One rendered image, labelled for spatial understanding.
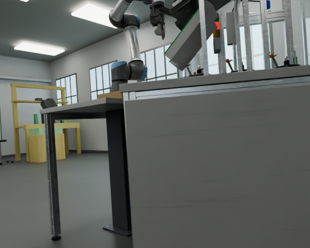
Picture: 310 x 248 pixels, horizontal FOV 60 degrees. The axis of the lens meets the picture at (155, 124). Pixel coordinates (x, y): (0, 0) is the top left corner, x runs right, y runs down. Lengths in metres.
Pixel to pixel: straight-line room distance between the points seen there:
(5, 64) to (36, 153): 3.81
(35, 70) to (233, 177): 9.59
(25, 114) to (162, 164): 9.05
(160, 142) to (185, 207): 0.24
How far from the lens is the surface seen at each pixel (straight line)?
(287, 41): 2.88
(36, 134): 7.06
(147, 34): 6.77
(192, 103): 0.90
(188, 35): 1.21
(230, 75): 0.91
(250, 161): 0.92
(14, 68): 9.96
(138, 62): 1.99
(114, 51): 7.58
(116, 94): 1.76
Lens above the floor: 0.71
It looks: level
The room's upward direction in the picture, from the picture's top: 4 degrees counter-clockwise
